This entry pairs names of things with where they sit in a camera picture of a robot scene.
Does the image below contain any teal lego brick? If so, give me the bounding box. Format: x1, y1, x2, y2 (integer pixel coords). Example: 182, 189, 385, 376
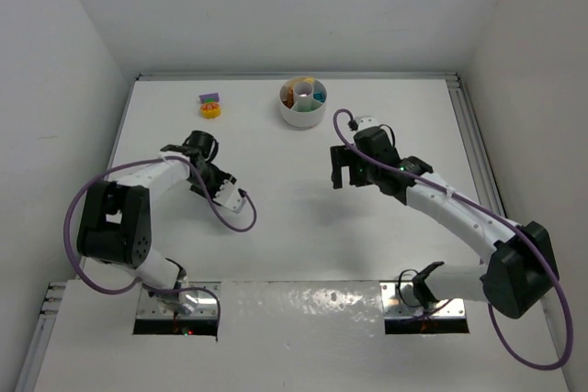
313, 92, 325, 103

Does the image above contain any brown lego brick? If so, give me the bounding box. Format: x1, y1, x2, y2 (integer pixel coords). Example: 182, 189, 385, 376
284, 86, 295, 108

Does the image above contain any yellow butterfly lego piece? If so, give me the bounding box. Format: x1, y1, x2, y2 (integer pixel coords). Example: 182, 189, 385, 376
199, 103, 221, 119

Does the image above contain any purple curved lego brick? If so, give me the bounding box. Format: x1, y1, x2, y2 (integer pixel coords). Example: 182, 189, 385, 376
198, 93, 220, 104

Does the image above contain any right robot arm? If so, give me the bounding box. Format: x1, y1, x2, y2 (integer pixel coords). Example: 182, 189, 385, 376
330, 126, 557, 319

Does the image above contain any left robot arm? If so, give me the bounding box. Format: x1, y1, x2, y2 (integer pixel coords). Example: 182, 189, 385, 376
76, 130, 245, 291

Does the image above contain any white divided round container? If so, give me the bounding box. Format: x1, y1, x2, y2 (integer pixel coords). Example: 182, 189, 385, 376
278, 76, 327, 129

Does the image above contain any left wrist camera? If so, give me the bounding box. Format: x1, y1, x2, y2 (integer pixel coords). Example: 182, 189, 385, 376
212, 180, 246, 214

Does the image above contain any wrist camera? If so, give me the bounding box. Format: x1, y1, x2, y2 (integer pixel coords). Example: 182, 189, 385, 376
347, 116, 379, 132
212, 180, 246, 214

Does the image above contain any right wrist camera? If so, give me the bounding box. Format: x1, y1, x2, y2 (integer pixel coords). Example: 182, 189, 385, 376
347, 116, 379, 132

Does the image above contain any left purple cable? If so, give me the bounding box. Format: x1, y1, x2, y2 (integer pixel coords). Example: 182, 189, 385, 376
62, 154, 258, 319

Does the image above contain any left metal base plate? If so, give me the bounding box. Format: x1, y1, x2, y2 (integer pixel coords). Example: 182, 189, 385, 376
136, 283, 221, 319

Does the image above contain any metal base plate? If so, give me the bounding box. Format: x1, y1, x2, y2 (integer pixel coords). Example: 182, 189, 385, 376
380, 280, 469, 319
136, 283, 221, 319

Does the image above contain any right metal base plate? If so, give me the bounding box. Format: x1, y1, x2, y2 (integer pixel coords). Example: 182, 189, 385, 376
380, 280, 469, 319

